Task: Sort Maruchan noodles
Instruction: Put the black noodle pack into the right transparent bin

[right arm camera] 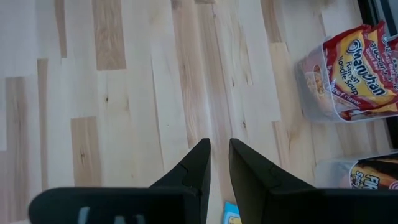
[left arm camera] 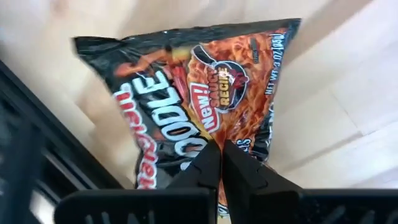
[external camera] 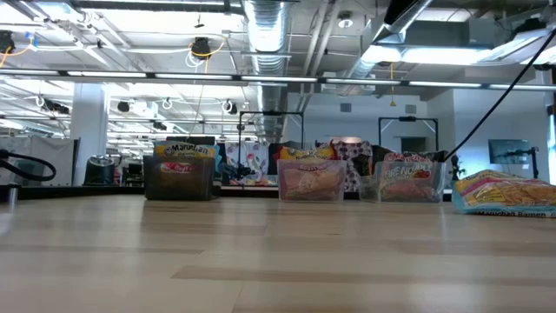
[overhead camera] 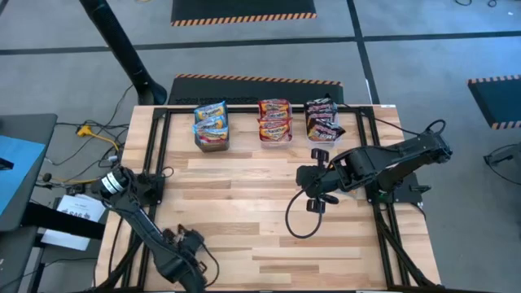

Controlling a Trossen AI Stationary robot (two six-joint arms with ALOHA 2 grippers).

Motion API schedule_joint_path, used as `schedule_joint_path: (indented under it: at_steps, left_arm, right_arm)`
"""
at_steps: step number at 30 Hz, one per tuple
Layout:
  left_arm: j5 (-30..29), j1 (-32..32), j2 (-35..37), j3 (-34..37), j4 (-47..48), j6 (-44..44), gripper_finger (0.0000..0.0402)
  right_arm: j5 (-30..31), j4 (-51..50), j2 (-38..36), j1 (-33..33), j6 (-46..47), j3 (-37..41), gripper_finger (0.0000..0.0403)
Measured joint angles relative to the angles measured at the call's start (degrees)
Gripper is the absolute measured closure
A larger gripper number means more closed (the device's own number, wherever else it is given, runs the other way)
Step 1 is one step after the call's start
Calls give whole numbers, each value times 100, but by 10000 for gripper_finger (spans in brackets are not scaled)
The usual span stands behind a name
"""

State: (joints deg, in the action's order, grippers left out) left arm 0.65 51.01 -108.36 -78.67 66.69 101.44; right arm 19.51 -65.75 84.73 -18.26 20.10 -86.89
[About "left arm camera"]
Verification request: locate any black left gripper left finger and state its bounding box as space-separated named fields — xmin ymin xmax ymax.
xmin=165 ymin=139 xmax=223 ymax=224

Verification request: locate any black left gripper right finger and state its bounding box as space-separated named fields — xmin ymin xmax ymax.
xmin=221 ymin=139 xmax=303 ymax=224

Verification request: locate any black Fire Noodle packet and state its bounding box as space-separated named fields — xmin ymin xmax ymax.
xmin=73 ymin=17 xmax=302 ymax=218

